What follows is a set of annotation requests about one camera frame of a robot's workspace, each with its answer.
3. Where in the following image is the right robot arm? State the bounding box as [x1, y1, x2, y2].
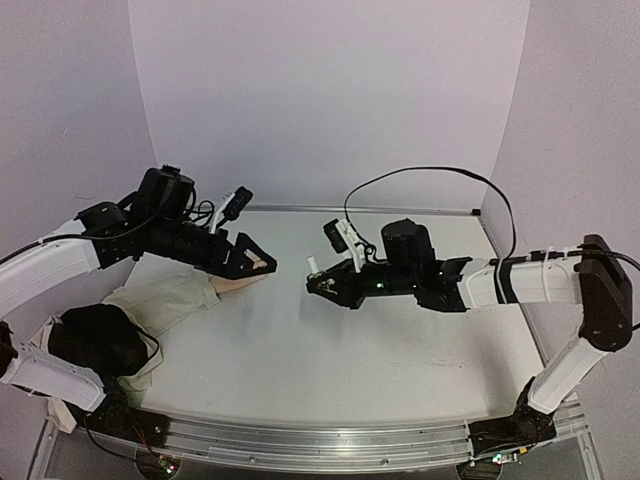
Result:
[306, 219, 637, 419]

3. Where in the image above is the white nail polish bottle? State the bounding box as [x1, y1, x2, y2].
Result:
[306, 256, 321, 276]

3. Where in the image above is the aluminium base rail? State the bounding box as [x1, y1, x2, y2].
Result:
[29, 399, 601, 480]

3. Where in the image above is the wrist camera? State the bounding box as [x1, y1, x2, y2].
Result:
[209, 186, 254, 233]
[323, 219, 370, 274]

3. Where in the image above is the mannequin hand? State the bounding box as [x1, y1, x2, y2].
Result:
[210, 275, 267, 299]

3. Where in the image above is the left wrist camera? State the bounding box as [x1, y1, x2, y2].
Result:
[209, 186, 254, 233]

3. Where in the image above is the beige sleeve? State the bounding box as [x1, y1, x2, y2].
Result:
[32, 271, 219, 406]

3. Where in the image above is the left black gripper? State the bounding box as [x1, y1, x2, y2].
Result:
[148, 214, 280, 279]

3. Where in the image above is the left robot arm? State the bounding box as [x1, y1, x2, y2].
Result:
[1, 165, 277, 437]

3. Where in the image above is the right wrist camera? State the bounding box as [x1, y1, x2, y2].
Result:
[323, 219, 370, 274]

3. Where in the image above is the aluminium back table rail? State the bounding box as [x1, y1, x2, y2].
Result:
[244, 204, 482, 217]

